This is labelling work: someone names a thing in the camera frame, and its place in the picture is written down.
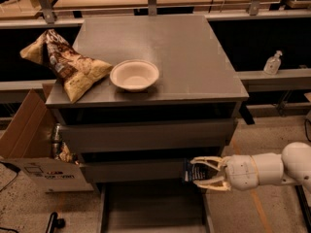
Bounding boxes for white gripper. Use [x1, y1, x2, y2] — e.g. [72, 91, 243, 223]
[190, 154, 259, 191]

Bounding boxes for dark blue rxbar wrapper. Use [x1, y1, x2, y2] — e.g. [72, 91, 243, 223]
[183, 159, 208, 183]

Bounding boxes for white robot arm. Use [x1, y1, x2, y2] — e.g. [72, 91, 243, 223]
[184, 142, 311, 191]

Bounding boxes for grey open bottom drawer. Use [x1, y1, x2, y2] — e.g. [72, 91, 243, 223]
[96, 180, 216, 233]

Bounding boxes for grey drawer cabinet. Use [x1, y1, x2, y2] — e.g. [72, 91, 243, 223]
[45, 14, 250, 196]

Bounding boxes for grey middle drawer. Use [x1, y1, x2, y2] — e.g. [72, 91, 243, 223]
[79, 156, 224, 183]

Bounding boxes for grey top drawer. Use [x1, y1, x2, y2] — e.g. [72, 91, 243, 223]
[60, 119, 237, 153]

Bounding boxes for black bar on floor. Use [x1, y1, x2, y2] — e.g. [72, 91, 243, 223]
[295, 185, 311, 233]

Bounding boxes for clear hand sanitizer bottle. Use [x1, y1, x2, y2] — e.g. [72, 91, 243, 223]
[263, 50, 283, 75]

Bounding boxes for white paper bowl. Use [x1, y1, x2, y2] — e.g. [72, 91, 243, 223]
[110, 60, 159, 92]

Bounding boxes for snack packets in box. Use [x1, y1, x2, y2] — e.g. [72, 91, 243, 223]
[52, 123, 79, 165]

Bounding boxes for black tool on floor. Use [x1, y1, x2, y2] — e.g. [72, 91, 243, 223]
[46, 212, 65, 233]

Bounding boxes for yellow brown chip bag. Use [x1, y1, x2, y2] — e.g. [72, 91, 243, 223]
[19, 29, 113, 103]

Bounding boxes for open cardboard box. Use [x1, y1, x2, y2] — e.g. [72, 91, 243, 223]
[0, 89, 93, 192]

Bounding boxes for black floor cable right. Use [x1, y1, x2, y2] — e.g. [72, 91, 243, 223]
[303, 117, 311, 144]

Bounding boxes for black floor cable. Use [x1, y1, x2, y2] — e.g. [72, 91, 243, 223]
[303, 117, 311, 144]
[0, 160, 21, 193]

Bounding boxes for black floor cable left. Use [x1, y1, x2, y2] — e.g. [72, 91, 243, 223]
[0, 160, 21, 193]

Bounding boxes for metal railing frame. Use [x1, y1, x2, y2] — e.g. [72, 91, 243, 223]
[0, 0, 310, 29]

